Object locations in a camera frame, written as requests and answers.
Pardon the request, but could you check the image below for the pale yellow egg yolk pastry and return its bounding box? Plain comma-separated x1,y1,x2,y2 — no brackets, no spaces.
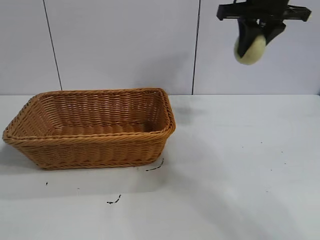
233,33,267,66

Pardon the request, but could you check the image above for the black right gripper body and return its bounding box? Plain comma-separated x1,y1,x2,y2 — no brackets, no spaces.
216,0,313,24

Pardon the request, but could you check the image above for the brown woven wicker basket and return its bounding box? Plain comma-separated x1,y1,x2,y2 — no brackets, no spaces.
2,87,177,171

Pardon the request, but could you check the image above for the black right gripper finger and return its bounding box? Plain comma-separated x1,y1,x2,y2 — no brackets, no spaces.
259,20,287,46
236,19,261,58

